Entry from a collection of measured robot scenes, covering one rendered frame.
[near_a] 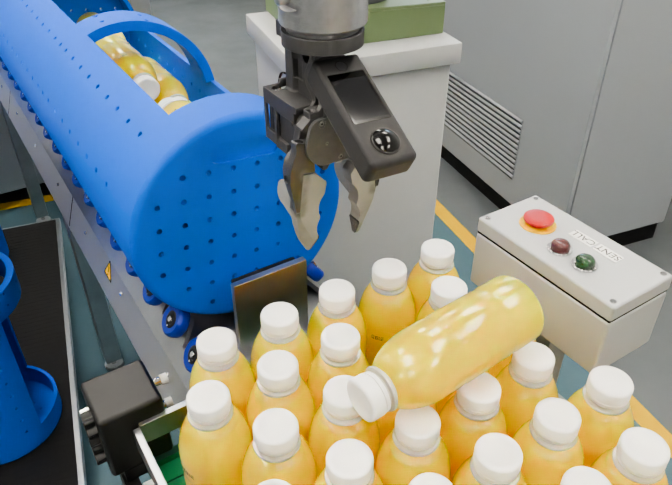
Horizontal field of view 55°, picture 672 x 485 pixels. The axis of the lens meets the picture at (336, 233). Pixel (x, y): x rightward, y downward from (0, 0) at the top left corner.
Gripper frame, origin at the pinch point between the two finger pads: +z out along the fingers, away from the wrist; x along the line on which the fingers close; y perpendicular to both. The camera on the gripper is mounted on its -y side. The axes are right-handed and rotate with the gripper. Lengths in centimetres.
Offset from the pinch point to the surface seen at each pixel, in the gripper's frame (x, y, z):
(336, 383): 6.9, -10.8, 7.7
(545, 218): -27.0, -4.1, 5.7
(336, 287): -0.5, 0.6, 7.7
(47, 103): 16, 57, 3
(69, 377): 23, 104, 102
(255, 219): 0.8, 17.3, 7.8
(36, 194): 9, 213, 102
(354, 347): 2.8, -7.7, 7.9
